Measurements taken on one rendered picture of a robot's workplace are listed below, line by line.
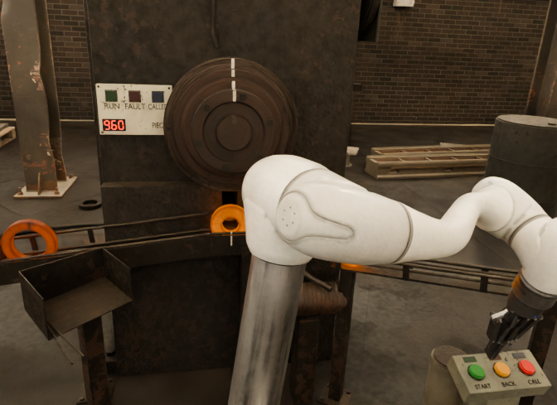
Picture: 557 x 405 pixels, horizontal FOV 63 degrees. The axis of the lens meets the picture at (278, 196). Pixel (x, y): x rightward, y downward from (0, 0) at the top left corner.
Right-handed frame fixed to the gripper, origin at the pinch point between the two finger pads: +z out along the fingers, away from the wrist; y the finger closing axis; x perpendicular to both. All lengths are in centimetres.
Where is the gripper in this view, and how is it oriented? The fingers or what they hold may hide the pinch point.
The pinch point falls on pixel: (494, 346)
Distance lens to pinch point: 131.5
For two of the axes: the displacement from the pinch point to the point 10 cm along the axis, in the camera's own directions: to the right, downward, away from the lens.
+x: 1.4, 6.4, -7.6
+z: -1.0, 7.7, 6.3
